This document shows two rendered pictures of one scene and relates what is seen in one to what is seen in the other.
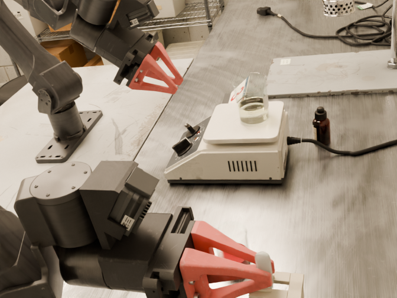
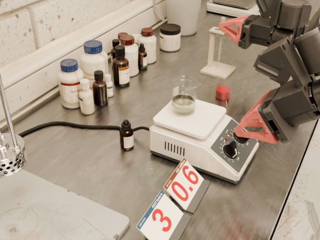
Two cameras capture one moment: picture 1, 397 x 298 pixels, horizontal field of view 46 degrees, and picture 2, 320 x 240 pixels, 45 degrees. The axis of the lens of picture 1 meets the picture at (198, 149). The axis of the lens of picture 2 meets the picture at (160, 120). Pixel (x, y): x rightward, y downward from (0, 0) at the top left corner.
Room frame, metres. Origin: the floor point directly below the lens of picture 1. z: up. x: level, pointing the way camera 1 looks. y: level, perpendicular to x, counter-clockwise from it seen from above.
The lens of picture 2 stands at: (1.35, -0.04, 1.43)
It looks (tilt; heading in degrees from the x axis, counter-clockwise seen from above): 34 degrees down; 189
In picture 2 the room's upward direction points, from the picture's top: 1 degrees clockwise
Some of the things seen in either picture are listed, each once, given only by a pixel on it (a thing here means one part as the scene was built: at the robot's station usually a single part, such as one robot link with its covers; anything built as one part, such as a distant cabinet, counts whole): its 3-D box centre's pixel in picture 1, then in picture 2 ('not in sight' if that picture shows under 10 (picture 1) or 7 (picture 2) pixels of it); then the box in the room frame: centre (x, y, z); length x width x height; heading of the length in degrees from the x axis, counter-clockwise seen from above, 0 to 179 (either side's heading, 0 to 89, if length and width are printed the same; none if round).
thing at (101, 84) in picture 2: not in sight; (99, 87); (0.53, -0.32, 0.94); 0.04 x 0.04 x 0.09
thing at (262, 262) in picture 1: (263, 273); not in sight; (0.29, -0.03, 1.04); 0.01 x 0.01 x 0.04; 68
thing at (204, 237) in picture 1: (220, 274); (236, 27); (0.30, 0.00, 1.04); 0.09 x 0.07 x 0.07; 68
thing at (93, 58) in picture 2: not in sight; (95, 66); (0.46, -0.36, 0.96); 0.07 x 0.07 x 0.13
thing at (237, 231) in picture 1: (233, 249); (223, 87); (0.45, -0.02, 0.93); 0.04 x 0.04 x 0.06
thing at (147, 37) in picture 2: not in sight; (147, 45); (0.27, -0.25, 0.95); 0.06 x 0.06 x 0.10
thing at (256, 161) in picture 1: (233, 143); (200, 135); (0.68, -0.06, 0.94); 0.22 x 0.13 x 0.08; 70
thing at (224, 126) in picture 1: (244, 121); (190, 115); (0.67, -0.08, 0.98); 0.12 x 0.12 x 0.01; 70
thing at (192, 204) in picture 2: not in sight; (187, 184); (0.81, -0.07, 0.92); 0.09 x 0.06 x 0.04; 163
